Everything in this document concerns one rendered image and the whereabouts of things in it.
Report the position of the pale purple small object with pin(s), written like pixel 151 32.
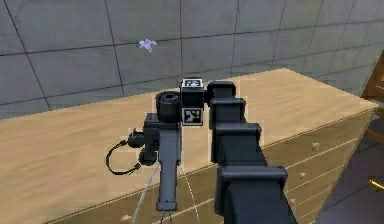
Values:
pixel 147 44

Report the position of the tan wooden chest of drawers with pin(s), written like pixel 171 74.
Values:
pixel 66 150

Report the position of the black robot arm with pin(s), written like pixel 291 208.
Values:
pixel 240 150

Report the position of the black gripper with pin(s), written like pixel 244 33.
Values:
pixel 169 156

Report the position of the yellow bar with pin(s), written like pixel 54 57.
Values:
pixel 377 184

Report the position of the black earphone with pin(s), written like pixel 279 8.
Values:
pixel 136 140

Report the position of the brown wooden chair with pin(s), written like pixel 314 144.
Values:
pixel 376 86

